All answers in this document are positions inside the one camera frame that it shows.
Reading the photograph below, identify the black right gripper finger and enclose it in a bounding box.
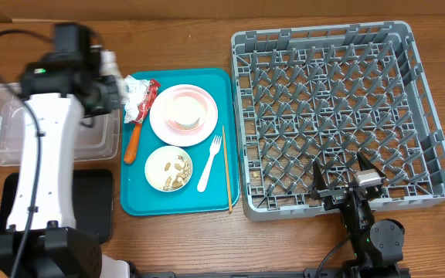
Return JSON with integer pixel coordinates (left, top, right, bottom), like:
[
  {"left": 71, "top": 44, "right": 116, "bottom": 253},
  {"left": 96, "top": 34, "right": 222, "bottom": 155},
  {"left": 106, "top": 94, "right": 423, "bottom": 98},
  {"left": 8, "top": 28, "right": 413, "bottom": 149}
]
[
  {"left": 310, "top": 160, "right": 328, "bottom": 199},
  {"left": 357, "top": 152, "right": 386, "bottom": 180}
]

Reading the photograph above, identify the teal plastic tray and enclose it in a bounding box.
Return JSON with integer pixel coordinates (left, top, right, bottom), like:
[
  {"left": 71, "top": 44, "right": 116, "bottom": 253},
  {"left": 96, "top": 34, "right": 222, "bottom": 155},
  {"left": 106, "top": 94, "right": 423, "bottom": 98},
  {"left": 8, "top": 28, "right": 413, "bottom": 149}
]
[{"left": 120, "top": 68, "right": 240, "bottom": 216}]

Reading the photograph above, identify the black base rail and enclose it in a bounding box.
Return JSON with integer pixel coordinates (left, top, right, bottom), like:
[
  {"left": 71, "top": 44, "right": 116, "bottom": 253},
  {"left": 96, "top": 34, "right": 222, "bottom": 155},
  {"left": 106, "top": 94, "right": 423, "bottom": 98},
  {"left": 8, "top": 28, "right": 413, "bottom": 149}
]
[{"left": 129, "top": 266, "right": 411, "bottom": 278}]

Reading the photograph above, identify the small white bowl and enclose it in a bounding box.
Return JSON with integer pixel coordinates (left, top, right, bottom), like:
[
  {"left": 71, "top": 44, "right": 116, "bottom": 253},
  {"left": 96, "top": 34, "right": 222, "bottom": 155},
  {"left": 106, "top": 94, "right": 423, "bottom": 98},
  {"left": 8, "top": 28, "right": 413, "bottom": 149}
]
[{"left": 144, "top": 146, "right": 193, "bottom": 192}]

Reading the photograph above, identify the white cup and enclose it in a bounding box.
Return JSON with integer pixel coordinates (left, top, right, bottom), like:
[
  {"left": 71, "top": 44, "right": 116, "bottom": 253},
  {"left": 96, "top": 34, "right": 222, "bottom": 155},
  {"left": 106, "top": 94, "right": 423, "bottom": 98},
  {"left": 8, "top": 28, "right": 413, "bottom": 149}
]
[{"left": 169, "top": 97, "right": 202, "bottom": 130}]

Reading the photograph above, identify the white plastic fork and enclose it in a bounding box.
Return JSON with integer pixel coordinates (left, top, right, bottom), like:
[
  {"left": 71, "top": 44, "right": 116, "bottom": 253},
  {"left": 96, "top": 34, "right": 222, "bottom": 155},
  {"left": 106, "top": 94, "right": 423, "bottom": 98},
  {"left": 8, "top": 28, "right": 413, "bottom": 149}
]
[{"left": 197, "top": 135, "right": 222, "bottom": 193}]

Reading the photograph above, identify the wooden chopstick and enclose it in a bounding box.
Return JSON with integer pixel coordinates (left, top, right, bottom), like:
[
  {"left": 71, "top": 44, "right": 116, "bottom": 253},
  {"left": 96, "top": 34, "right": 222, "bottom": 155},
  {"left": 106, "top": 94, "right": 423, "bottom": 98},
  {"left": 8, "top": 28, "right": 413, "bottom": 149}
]
[{"left": 222, "top": 125, "right": 233, "bottom": 213}]

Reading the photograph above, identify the grey dishwasher rack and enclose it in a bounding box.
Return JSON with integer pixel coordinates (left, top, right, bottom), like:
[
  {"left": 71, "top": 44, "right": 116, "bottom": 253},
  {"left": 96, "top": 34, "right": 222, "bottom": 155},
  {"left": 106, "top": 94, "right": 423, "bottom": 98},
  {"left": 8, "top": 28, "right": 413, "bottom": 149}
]
[{"left": 231, "top": 21, "right": 445, "bottom": 221}]

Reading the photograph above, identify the orange carrot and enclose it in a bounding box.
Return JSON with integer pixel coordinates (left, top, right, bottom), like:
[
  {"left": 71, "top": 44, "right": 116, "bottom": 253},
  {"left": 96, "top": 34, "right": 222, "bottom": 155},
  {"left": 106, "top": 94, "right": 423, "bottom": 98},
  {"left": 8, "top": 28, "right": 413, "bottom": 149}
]
[{"left": 124, "top": 123, "right": 142, "bottom": 164}]

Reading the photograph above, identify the pink plate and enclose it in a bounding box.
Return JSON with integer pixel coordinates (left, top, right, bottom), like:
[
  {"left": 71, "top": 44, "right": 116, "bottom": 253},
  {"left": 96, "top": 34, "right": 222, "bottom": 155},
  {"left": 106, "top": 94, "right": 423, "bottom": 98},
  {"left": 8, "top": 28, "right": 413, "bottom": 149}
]
[{"left": 150, "top": 84, "right": 218, "bottom": 147}]

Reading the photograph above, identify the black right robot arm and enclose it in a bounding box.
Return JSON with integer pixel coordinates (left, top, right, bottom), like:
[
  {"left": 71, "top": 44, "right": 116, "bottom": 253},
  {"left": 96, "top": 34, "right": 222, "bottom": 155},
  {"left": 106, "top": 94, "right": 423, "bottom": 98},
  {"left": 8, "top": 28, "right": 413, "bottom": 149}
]
[{"left": 304, "top": 152, "right": 410, "bottom": 277}]

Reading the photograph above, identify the clear plastic bin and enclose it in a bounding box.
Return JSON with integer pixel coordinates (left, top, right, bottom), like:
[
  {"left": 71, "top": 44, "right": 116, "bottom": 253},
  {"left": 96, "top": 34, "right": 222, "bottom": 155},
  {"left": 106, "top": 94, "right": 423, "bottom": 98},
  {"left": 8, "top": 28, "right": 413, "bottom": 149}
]
[{"left": 0, "top": 84, "right": 121, "bottom": 167}]

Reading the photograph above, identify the black tray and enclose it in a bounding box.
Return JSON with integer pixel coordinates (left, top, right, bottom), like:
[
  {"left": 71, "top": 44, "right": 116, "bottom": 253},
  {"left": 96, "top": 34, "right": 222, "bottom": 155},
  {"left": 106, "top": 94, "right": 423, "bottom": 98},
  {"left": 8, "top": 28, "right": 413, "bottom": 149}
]
[{"left": 0, "top": 169, "right": 114, "bottom": 244}]

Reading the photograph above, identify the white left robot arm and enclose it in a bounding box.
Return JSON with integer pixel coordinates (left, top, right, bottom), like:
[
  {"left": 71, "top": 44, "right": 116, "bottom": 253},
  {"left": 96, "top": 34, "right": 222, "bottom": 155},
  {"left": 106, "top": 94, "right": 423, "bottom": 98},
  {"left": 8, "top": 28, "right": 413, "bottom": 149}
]
[{"left": 0, "top": 22, "right": 137, "bottom": 277}]

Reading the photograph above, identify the pink bowl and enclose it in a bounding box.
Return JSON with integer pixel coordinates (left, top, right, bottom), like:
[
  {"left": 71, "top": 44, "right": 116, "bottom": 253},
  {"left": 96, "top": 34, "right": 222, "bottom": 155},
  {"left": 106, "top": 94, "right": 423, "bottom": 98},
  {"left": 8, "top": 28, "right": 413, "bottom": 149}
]
[{"left": 165, "top": 89, "right": 209, "bottom": 131}]

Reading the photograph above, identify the red snack wrapper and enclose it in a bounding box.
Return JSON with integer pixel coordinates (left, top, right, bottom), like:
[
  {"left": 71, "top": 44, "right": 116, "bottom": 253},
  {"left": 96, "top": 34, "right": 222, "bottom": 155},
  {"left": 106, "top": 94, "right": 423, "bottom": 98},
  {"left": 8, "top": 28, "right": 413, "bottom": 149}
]
[{"left": 135, "top": 79, "right": 161, "bottom": 124}]

